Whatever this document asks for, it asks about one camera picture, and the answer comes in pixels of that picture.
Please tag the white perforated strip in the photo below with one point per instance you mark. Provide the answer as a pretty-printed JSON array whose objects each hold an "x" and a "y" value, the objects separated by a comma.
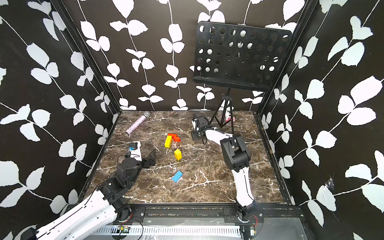
[{"x": 136, "y": 230}]

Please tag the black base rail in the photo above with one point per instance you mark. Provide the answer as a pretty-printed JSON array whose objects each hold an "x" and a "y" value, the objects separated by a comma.
[{"x": 226, "y": 211}]

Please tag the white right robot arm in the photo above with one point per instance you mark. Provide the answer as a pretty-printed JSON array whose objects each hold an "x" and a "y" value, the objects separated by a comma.
[{"x": 237, "y": 158}]

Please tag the pink object behind stand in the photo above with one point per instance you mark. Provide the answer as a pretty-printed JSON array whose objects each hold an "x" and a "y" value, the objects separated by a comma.
[{"x": 230, "y": 120}]

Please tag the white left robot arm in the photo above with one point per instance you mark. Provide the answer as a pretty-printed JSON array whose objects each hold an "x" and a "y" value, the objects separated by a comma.
[{"x": 104, "y": 205}]

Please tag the light blue lego brick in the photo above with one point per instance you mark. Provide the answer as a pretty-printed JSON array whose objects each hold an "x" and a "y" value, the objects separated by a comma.
[{"x": 178, "y": 175}]

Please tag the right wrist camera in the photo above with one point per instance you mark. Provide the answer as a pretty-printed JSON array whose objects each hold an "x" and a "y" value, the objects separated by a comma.
[{"x": 200, "y": 122}]

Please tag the tall yellow lego brick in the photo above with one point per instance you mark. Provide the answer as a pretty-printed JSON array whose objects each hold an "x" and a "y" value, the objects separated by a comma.
[{"x": 168, "y": 141}]

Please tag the long red lego brick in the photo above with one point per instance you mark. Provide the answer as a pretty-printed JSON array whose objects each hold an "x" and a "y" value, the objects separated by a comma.
[{"x": 175, "y": 137}]

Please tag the black perforated music stand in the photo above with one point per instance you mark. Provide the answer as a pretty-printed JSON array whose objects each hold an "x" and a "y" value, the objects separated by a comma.
[{"x": 238, "y": 57}]

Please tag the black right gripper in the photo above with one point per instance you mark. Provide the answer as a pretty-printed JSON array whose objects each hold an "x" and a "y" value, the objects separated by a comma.
[{"x": 194, "y": 136}]

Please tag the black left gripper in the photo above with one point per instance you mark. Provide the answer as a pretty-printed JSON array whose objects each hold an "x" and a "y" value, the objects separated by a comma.
[{"x": 147, "y": 164}]

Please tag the purple rhinestone microphone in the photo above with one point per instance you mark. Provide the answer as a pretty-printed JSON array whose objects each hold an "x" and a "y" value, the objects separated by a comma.
[{"x": 138, "y": 122}]

